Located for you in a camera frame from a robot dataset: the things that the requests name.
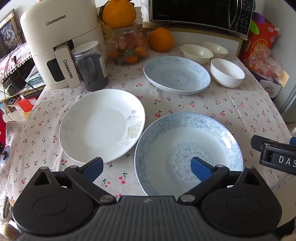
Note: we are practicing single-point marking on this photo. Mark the white air fryer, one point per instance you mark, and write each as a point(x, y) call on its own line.
point(57, 30)

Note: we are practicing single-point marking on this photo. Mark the black electronic device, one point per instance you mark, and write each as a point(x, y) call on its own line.
point(16, 81)

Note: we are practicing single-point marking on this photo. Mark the blue patterned plate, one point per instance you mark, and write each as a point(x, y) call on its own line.
point(177, 76)
point(185, 139)

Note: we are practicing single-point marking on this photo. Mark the red printed carton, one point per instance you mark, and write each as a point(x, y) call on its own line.
point(261, 39)

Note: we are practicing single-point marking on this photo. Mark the black microwave oven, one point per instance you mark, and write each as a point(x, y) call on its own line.
point(196, 11)

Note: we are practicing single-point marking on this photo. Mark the plastic bag of oranges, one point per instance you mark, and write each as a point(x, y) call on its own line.
point(263, 61)

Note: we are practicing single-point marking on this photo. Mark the glass jar of small oranges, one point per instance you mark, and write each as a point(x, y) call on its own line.
point(130, 46)

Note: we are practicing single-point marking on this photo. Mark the plastic jar with dark contents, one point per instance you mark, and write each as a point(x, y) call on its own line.
point(92, 69)

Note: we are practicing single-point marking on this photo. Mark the white microwave stand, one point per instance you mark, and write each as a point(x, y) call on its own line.
point(198, 34)

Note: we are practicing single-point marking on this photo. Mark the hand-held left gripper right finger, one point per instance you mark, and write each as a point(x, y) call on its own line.
point(200, 170)

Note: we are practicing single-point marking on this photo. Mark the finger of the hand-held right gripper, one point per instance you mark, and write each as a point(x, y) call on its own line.
point(257, 142)

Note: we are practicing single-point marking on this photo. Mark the white refrigerator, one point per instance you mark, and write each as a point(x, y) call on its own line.
point(284, 69)

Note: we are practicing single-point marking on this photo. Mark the white rose-print plate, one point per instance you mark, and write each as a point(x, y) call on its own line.
point(101, 125)

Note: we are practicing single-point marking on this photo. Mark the framed cat picture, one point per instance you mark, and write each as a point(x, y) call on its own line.
point(9, 32)

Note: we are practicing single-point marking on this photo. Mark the lace trimmed floral cloth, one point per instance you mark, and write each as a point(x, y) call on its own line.
point(16, 58)

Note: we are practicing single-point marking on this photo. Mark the cherry print tablecloth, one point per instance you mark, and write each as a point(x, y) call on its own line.
point(189, 104)

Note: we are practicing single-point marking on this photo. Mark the cardboard drinks box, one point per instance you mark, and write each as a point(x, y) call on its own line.
point(274, 87)

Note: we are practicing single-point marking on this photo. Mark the large orange with leaves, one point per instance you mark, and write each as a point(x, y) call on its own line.
point(119, 12)

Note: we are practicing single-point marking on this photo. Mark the cream shallow bowl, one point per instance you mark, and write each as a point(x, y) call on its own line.
point(196, 54)
point(216, 48)

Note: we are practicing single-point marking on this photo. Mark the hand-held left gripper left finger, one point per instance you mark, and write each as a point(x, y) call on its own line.
point(93, 167)

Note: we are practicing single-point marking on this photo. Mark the white deep bowl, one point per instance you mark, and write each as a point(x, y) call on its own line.
point(227, 73)

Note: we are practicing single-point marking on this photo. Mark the small red packet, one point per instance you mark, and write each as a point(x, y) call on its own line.
point(26, 104)

